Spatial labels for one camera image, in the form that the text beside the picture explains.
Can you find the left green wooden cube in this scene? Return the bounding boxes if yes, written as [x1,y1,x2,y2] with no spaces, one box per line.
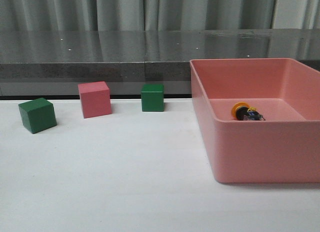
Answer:
[18,97,57,134]

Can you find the grey curtain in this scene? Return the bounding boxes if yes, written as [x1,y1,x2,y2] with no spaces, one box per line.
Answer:
[0,0,320,31]

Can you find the pink plastic bin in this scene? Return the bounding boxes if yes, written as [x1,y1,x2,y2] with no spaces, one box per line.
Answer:
[190,58,320,183]

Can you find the pink wooden cube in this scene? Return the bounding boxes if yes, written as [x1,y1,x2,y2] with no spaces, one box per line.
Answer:
[77,81,112,119]

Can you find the yellow push button switch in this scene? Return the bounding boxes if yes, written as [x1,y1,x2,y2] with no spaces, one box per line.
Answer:
[231,101,266,121]

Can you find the dark grey glossy counter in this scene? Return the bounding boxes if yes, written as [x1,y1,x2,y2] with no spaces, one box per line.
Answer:
[0,29,320,99]

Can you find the green wooden cube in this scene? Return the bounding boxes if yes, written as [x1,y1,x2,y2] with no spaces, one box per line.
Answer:
[18,97,57,134]
[141,84,165,112]

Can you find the right green wooden cube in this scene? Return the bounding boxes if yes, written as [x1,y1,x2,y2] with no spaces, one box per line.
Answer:
[141,84,165,112]

